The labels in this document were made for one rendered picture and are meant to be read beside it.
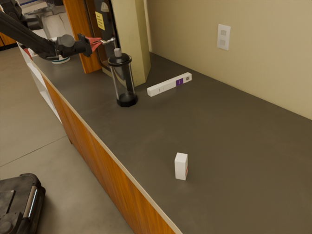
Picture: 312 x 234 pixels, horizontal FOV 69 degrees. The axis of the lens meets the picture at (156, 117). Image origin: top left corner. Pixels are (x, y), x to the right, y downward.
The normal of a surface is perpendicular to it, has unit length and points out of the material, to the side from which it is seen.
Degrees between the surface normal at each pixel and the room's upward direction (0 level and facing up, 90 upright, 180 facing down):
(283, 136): 0
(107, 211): 0
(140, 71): 90
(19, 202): 0
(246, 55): 90
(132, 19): 90
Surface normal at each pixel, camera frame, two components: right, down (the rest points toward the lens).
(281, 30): -0.80, 0.42
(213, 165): -0.09, -0.80
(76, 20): 0.60, 0.44
